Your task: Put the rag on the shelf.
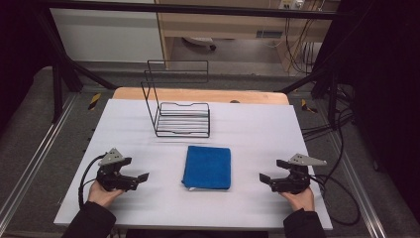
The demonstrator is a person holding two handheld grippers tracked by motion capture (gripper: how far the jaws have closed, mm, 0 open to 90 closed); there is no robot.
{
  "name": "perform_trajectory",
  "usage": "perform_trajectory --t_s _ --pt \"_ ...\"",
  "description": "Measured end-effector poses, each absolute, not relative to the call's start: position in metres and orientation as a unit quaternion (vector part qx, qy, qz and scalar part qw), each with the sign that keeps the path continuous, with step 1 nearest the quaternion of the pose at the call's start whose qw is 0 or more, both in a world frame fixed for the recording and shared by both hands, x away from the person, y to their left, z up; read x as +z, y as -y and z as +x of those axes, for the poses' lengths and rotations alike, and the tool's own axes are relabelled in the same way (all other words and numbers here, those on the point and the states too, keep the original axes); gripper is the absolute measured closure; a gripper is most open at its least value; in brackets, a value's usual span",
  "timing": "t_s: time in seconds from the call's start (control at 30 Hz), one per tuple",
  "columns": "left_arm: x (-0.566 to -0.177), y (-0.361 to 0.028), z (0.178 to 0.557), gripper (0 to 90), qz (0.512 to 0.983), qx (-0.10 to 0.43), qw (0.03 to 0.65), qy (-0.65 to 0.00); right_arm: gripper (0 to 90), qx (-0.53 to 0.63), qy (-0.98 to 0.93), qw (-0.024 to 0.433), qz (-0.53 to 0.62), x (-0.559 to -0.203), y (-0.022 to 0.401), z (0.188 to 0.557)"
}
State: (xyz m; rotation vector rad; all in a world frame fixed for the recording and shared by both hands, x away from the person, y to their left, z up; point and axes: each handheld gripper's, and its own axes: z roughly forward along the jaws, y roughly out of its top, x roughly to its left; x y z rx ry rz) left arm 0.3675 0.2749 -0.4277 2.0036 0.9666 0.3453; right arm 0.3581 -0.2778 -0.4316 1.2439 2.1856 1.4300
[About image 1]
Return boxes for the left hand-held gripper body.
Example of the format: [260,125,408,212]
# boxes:
[96,148,140,192]

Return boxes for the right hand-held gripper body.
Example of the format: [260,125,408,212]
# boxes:
[270,153,328,195]

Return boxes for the person's left hand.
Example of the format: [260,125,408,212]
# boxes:
[87,179,125,209]

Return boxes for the person's right hand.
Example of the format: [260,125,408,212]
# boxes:
[280,185,316,212]

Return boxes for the white table board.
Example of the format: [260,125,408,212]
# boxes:
[53,98,334,231]

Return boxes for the blue folded towel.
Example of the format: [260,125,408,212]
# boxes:
[181,145,232,192]

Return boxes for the yellow black tape strip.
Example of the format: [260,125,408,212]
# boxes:
[87,92,102,111]
[300,98,319,114]

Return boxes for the wooden table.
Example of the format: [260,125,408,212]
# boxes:
[112,86,290,106]

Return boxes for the white cabinet panel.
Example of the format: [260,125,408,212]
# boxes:
[50,8,165,63]

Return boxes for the white chair base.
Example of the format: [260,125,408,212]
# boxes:
[182,36,218,52]

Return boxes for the light wooden desk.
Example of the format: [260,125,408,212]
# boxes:
[155,0,341,70]

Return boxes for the white power strip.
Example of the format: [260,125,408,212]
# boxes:
[278,0,305,11]

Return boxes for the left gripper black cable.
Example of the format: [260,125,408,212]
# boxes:
[77,153,107,210]

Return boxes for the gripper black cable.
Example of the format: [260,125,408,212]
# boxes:
[309,174,362,227]
[77,153,107,210]

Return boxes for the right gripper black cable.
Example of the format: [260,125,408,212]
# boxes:
[309,174,362,227]

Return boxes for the black floor cables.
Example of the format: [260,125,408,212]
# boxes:
[300,83,356,142]

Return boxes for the aluminium floor rail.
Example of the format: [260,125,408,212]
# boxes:
[325,128,389,238]
[0,93,80,229]

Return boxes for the black wire rack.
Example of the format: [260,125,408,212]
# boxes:
[141,59,212,139]

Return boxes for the hanging cable bundle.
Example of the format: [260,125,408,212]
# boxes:
[284,17,320,74]

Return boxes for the black metal frame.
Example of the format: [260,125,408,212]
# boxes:
[34,0,353,125]

